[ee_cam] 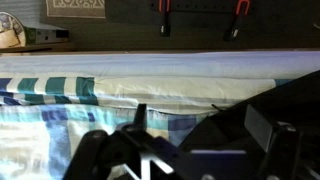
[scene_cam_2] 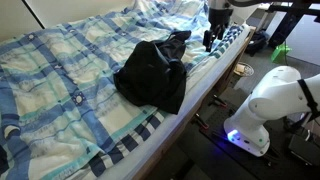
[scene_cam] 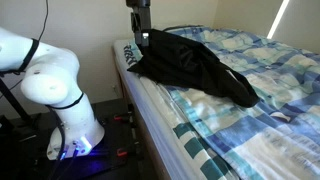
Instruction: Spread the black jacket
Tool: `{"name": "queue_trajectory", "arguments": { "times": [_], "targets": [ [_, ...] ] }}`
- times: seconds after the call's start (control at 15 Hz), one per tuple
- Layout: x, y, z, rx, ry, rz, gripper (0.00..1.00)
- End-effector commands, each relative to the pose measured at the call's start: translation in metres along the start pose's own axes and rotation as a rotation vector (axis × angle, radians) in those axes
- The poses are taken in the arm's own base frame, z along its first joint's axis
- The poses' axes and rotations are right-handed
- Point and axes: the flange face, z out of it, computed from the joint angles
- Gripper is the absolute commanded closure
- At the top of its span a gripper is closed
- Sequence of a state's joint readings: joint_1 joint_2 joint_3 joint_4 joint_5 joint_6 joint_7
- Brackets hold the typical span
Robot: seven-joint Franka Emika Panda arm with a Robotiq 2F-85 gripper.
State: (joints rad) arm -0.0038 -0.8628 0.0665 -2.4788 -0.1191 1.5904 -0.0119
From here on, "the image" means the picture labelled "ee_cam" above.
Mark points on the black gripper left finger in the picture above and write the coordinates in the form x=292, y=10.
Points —
x=96, y=150

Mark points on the round patterned plate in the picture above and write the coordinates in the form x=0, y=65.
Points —
x=10, y=31

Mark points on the white sheeted mattress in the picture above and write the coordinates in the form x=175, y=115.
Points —
x=186, y=73

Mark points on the blue plaid blanket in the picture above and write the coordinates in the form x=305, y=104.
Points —
x=43, y=133

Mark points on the orange black clamp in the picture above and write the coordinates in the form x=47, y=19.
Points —
x=237, y=20
x=164, y=20

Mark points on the black jacket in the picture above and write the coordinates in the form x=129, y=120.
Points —
x=293, y=100

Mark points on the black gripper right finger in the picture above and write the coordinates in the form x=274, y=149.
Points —
x=283, y=150

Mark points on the wooden bed frame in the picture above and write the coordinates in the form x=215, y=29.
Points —
x=100, y=50

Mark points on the beige patterned rug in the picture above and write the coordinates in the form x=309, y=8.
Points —
x=76, y=8

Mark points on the black green box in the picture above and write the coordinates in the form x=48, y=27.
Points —
x=46, y=35

